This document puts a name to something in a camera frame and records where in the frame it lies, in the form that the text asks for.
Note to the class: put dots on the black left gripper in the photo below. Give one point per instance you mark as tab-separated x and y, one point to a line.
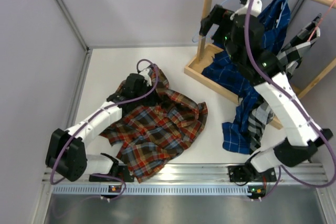
155	99

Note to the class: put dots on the wooden rack upright post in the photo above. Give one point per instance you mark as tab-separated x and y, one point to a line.
201	40

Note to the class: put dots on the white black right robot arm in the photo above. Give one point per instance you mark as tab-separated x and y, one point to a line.
255	72

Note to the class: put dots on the red brown plaid shirt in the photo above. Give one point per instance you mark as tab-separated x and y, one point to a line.
151	136

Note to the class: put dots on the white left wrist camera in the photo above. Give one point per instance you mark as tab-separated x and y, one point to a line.
146	73

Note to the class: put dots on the black white checkered shirt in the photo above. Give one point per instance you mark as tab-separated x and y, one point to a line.
290	57

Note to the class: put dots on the blue plaid shirt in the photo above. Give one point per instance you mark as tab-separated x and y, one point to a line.
275	18

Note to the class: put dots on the aluminium table edge rail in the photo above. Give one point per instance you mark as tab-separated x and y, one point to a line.
312	173

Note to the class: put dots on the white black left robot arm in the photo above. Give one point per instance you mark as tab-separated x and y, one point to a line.
67	151

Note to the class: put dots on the perforated white cable duct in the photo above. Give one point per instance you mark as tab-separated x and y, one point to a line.
212	190

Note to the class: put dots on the aluminium corner frame post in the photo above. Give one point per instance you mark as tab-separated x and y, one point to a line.
72	24

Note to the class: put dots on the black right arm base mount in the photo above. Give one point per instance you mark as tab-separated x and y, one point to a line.
243	174

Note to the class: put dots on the wooden diagonal rack brace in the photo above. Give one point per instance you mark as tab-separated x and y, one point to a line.
317	79

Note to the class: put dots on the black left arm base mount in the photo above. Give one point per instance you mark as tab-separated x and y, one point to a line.
118	171

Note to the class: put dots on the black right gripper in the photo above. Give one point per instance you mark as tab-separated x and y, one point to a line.
218	16

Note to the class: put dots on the pink wire hanger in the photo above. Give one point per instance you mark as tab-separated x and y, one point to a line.
321	20

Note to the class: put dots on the wooden rack base tray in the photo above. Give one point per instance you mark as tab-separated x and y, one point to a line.
195	67

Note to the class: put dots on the blue hanger under blue shirt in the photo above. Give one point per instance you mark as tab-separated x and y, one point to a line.
281	13

